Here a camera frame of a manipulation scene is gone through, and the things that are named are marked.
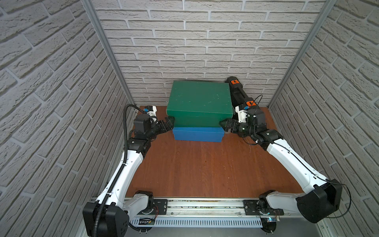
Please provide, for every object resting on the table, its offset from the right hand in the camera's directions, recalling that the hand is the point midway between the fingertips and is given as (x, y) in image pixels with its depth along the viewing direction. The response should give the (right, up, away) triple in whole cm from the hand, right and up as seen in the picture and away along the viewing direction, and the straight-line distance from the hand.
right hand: (227, 123), depth 77 cm
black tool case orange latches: (+12, +18, +18) cm, 28 cm away
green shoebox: (-15, +10, -5) cm, 19 cm away
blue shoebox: (-5, -7, +14) cm, 17 cm away
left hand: (-30, +3, -2) cm, 30 cm away
